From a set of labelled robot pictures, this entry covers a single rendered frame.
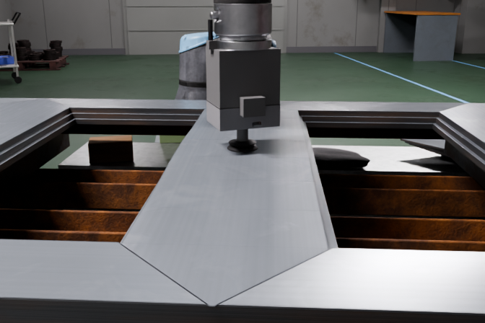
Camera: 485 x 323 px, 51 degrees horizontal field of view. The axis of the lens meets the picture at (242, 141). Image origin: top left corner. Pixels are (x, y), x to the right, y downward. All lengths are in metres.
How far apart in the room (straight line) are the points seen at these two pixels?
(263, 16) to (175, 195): 0.25
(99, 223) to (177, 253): 0.43
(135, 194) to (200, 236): 0.50
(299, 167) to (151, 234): 0.24
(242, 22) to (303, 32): 9.79
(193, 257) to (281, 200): 0.15
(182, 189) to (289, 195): 0.12
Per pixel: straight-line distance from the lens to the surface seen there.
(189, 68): 1.41
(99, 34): 10.34
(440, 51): 9.60
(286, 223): 0.49
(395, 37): 10.78
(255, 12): 0.65
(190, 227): 0.49
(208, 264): 0.42
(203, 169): 0.63
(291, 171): 0.63
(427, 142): 1.30
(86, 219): 0.86
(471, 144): 0.86
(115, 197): 0.97
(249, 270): 0.41
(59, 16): 10.46
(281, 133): 0.80
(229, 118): 0.66
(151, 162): 1.22
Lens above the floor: 1.05
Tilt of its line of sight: 16 degrees down
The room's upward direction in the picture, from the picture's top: straight up
